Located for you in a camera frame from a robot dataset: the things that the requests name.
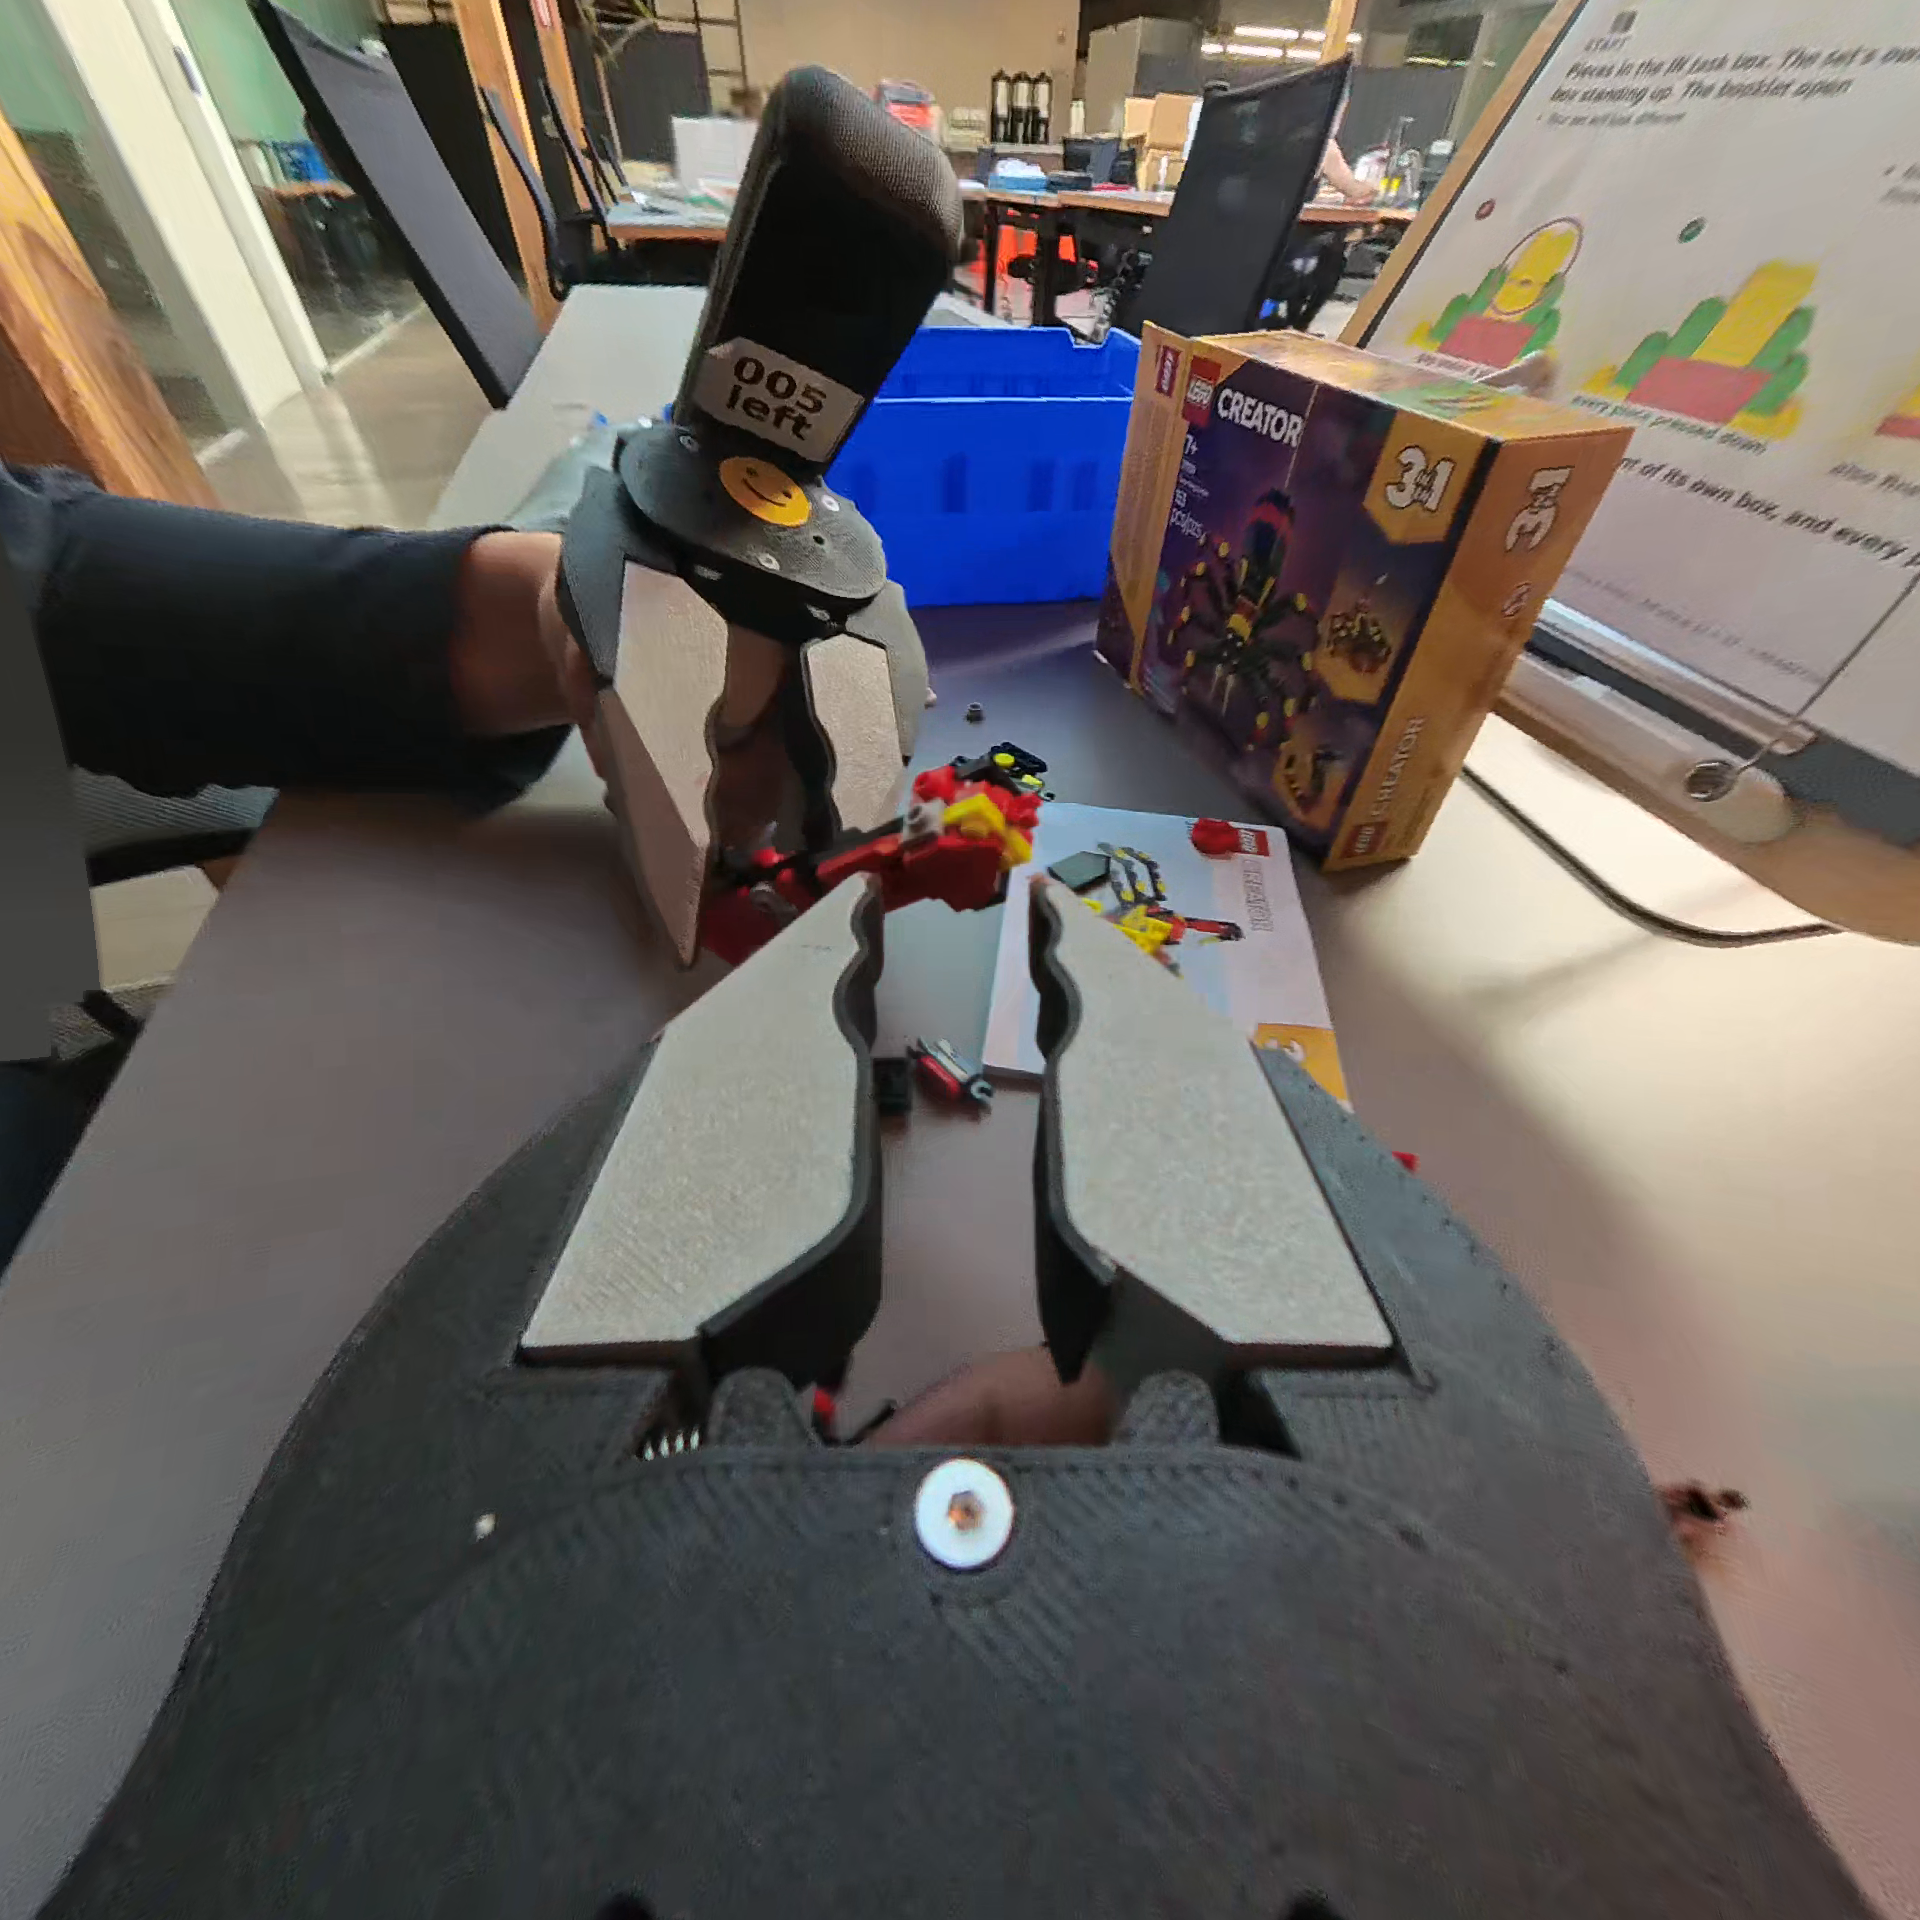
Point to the person's left hand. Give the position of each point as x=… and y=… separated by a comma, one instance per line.
x=518, y=630

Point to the person's left forearm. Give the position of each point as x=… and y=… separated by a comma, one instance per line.
x=240, y=645

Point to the pile of lego pieces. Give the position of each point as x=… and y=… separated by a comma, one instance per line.
x=946, y=1075

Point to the blue plastic bin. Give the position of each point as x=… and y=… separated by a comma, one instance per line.
x=991, y=466

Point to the purple lego set box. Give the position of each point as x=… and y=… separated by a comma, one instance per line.
x=1321, y=571

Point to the printed instruction sheet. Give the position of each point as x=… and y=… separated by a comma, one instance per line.
x=1710, y=332

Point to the open spider instruction booklet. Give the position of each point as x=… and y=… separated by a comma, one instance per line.
x=1246, y=961

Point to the red yellow black lego model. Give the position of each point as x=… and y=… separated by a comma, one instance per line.
x=946, y=842

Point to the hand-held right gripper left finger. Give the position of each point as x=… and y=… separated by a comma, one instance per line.
x=708, y=1186

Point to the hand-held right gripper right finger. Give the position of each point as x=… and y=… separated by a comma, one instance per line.
x=1200, y=1186

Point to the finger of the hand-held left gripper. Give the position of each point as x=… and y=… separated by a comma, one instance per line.
x=856, y=737
x=661, y=749

